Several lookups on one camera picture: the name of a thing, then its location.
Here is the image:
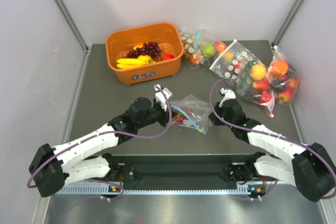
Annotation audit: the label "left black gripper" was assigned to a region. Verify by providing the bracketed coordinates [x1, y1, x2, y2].
[136, 100, 177, 129]

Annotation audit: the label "light red fake grapes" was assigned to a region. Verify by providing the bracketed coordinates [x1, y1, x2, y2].
[172, 106, 195, 127]

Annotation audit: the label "blue zip top bag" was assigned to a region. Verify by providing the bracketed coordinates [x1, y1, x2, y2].
[170, 94, 212, 135]

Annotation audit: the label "yellow fake banana bunch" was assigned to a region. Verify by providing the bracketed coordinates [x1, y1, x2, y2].
[116, 58, 149, 69]

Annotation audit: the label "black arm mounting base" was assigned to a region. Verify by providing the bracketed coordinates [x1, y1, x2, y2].
[89, 153, 266, 184]

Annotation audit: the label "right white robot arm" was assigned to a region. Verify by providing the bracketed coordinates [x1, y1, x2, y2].
[209, 99, 335, 202]

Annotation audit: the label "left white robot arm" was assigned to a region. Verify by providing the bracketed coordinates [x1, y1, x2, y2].
[27, 97, 172, 197]

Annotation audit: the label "white zip bag with fruit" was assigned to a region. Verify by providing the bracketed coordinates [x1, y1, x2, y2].
[209, 40, 275, 119]

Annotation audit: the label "yellow fake lemon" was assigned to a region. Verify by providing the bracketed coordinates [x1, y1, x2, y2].
[137, 55, 154, 64]

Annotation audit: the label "red fake tomato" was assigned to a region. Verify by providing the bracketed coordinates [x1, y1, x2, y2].
[163, 54, 174, 61]

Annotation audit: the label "purple fake grapes in basket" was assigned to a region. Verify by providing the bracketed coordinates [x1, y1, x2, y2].
[125, 49, 139, 58]

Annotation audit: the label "right bag with orange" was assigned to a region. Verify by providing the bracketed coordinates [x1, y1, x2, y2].
[267, 46, 299, 105]

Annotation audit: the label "back bag with green apple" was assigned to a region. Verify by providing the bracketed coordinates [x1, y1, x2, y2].
[179, 29, 227, 70]

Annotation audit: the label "yellow fake mango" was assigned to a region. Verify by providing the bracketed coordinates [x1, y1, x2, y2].
[133, 43, 143, 50]

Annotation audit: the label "orange plastic basket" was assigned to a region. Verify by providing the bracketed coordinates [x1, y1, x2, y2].
[106, 23, 184, 85]

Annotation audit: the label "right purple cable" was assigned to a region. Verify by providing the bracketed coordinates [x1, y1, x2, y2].
[209, 78, 336, 200]

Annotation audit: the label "purple cable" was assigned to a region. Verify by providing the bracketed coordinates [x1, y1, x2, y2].
[27, 84, 173, 188]
[209, 78, 336, 200]

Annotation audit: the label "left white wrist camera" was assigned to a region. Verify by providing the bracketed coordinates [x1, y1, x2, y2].
[154, 84, 173, 112]

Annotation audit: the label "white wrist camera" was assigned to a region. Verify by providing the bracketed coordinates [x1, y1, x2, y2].
[154, 84, 173, 112]
[219, 88, 236, 108]

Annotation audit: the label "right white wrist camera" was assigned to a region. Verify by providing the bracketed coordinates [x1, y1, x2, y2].
[219, 88, 236, 108]

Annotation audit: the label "grey slotted cable duct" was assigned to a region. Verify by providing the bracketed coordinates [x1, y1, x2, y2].
[57, 183, 266, 195]

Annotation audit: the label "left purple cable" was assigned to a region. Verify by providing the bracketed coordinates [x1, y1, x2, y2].
[27, 84, 173, 188]

